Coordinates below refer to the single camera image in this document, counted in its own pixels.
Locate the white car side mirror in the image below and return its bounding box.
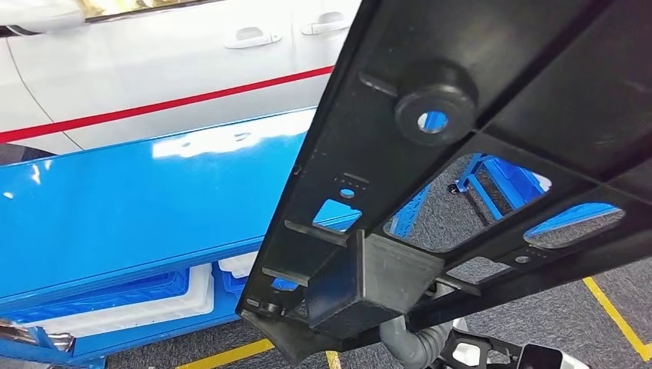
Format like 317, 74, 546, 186
0, 0, 87, 34

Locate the blue plastic bin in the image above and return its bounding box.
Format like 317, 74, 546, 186
5, 268, 191, 324
212, 262, 299, 301

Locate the black plastic plate bracket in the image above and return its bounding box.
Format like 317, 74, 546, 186
235, 0, 652, 366

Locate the blue wheeled metal rack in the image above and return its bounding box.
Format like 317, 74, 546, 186
447, 152, 625, 241

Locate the white plastic bin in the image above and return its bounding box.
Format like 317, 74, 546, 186
20, 262, 215, 338
218, 250, 259, 280

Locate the yellow floor tape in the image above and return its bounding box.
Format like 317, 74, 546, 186
175, 338, 342, 369
583, 276, 652, 363

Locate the blue metal shelf rack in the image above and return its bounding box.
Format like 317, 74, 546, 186
0, 105, 434, 369

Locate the white car door handle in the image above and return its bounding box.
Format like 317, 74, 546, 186
224, 26, 283, 51
300, 11, 352, 37

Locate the stanchion with chrome base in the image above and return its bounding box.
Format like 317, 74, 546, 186
0, 317, 78, 355

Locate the white car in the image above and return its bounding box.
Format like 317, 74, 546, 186
0, 0, 363, 156

